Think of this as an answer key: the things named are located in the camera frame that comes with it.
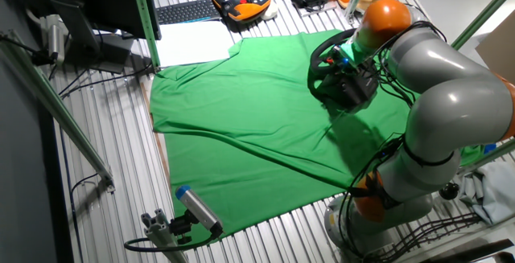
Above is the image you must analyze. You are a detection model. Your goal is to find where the black monitor stand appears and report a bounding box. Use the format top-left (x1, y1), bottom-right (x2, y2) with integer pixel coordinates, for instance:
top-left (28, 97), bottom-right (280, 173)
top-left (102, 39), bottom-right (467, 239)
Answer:
top-left (50, 0), bottom-right (134, 75)

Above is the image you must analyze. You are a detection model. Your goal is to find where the black floor cable bundle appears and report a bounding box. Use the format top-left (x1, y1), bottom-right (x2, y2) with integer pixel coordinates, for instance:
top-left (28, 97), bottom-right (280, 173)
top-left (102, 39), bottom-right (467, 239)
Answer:
top-left (372, 212), bottom-right (484, 263)

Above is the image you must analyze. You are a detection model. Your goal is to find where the black racing steering wheel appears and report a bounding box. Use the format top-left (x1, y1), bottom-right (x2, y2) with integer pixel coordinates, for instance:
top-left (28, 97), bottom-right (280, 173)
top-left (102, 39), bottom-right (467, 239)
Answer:
top-left (307, 28), bottom-right (360, 105)

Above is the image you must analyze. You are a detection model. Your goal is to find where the silver camera with blue cap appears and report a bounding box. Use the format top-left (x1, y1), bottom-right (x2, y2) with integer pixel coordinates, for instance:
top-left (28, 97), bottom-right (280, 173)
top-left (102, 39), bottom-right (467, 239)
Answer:
top-left (175, 185), bottom-right (225, 240)

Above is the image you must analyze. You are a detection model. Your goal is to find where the white computer mouse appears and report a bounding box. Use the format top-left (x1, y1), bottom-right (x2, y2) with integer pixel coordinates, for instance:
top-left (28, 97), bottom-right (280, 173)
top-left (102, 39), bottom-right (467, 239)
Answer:
top-left (260, 2), bottom-right (280, 21)

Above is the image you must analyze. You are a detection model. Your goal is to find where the green frame post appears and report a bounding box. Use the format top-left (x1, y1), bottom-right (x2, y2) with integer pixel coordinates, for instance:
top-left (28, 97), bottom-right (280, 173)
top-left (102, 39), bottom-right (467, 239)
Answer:
top-left (129, 0), bottom-right (162, 72)

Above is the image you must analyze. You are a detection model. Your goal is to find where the grey metal base plate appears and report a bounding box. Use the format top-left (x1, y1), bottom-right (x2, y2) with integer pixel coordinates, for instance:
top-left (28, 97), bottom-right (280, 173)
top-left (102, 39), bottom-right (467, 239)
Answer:
top-left (297, 1), bottom-right (339, 18)

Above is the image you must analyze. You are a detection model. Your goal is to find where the brown cardboard sheet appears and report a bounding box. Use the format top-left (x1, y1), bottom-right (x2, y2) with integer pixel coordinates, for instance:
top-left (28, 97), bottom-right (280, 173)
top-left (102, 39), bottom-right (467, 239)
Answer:
top-left (475, 21), bottom-right (515, 85)

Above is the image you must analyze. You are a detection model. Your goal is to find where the green frame beam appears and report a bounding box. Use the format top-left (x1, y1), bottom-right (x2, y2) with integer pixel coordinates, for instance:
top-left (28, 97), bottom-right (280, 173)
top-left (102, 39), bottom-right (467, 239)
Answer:
top-left (458, 138), bottom-right (515, 176)
top-left (450, 0), bottom-right (515, 51)
top-left (0, 29), bottom-right (116, 194)

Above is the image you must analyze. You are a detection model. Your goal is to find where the white paper sheet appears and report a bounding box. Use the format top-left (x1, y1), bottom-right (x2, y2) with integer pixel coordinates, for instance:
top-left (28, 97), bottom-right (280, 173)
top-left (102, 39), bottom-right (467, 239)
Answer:
top-left (154, 20), bottom-right (237, 69)

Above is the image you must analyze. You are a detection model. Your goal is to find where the aluminium extrusion camera mount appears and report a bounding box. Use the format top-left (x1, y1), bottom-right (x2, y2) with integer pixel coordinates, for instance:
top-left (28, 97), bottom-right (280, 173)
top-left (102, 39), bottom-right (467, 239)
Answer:
top-left (140, 208), bottom-right (190, 263)

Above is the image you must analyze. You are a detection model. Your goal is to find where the black monitor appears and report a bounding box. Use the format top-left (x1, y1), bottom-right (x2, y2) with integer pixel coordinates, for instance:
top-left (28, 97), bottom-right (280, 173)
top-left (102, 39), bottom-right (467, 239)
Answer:
top-left (15, 0), bottom-right (163, 41)

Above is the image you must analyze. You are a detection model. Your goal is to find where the green cloth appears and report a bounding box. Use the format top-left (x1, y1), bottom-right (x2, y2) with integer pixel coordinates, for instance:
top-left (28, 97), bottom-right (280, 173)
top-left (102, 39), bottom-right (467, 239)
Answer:
top-left (149, 28), bottom-right (496, 242)

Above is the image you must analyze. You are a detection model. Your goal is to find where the black keyboard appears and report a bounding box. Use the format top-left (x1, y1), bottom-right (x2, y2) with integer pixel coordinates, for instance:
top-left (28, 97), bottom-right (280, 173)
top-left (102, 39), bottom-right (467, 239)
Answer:
top-left (154, 0), bottom-right (223, 26)

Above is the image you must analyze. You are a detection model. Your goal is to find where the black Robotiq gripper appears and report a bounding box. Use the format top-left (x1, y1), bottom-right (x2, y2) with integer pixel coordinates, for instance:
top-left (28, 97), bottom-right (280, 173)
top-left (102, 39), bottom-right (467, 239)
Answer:
top-left (336, 51), bottom-right (379, 84)

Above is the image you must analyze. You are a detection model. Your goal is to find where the grey crumpled cloth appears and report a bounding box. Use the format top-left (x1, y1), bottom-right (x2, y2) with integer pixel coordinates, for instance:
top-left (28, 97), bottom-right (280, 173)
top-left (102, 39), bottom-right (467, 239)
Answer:
top-left (458, 161), bottom-right (515, 226)

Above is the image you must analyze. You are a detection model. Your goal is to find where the black ball knob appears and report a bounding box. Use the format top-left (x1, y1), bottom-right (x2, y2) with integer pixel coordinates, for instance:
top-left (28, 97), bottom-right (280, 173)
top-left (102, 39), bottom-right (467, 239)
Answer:
top-left (438, 181), bottom-right (460, 201)

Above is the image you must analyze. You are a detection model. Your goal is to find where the silver camera on stand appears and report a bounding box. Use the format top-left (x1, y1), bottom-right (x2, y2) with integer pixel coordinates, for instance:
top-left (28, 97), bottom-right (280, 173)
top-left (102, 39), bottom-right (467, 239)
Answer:
top-left (39, 13), bottom-right (68, 65)

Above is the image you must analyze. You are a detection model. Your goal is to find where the black camera cable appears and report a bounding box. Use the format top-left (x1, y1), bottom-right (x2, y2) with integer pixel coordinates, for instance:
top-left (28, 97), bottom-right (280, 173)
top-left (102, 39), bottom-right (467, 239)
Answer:
top-left (123, 230), bottom-right (220, 253)

